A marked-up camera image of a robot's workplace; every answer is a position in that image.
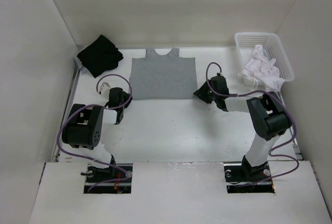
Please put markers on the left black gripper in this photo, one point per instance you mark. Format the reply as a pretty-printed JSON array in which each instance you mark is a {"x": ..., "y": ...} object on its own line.
[{"x": 127, "y": 97}]

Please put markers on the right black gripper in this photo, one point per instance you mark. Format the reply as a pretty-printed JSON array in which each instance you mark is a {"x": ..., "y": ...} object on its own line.
[{"x": 201, "y": 94}]

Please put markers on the grey tank top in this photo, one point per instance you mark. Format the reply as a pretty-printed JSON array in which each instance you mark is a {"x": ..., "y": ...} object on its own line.
[{"x": 163, "y": 76}]

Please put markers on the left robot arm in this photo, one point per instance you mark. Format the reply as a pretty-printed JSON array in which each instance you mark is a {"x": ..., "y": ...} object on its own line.
[{"x": 80, "y": 134}]

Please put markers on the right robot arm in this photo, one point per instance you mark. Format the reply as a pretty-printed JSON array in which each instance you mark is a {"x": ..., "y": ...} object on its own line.
[{"x": 268, "y": 117}]

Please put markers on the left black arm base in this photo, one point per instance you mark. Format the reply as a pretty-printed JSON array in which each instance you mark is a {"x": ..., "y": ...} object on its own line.
[{"x": 106, "y": 181}]

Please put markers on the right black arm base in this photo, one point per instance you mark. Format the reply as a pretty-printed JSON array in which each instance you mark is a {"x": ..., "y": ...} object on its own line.
[{"x": 242, "y": 178}]

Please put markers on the folded black tank top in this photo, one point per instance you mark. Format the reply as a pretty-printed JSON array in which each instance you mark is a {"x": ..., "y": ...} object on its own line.
[{"x": 100, "y": 56}]

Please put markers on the white tank top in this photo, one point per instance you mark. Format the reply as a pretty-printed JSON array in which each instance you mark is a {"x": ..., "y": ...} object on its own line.
[{"x": 260, "y": 69}]

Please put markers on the white plastic basket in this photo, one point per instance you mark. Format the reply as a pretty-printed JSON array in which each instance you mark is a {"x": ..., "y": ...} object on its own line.
[{"x": 272, "y": 49}]

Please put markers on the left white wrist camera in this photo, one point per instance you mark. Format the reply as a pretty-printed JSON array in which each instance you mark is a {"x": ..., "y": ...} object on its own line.
[{"x": 104, "y": 89}]

